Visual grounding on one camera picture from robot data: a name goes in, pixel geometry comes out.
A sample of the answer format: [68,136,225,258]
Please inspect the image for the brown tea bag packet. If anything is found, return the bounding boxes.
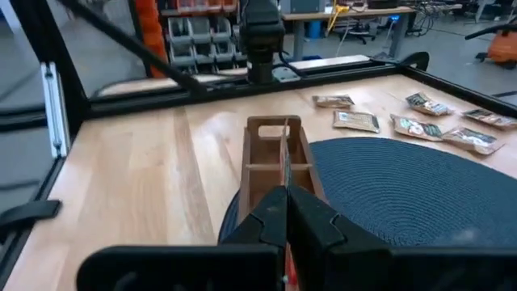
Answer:
[389,113,444,142]
[405,91,454,117]
[312,94,355,109]
[441,126,506,157]
[461,108,517,131]
[331,109,381,134]

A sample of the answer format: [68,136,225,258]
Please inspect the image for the blue plastic bin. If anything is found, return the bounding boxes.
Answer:
[305,19,325,40]

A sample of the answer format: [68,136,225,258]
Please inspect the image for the orange shelf with grey bins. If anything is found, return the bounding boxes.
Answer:
[135,0,244,80]

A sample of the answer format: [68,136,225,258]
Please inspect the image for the silver aluminium bracket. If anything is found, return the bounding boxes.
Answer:
[40,61,70,159]

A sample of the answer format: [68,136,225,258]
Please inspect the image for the black aluminium table frame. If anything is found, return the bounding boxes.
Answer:
[0,0,517,284]

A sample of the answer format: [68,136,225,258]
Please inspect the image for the round dark blue woven placemat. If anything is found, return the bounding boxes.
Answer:
[217,136,517,248]

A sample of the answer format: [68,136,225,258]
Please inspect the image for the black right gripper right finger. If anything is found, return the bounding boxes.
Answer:
[288,184,517,291]

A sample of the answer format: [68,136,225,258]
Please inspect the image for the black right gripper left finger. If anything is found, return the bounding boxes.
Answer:
[75,184,289,291]

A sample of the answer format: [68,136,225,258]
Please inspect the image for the orange shop vacuum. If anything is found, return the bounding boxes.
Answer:
[464,23,517,70]

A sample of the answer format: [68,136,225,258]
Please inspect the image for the wooden three-compartment box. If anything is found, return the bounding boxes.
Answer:
[237,115,326,227]

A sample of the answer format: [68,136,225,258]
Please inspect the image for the wooden top workbench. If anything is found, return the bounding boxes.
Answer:
[282,3,464,61]

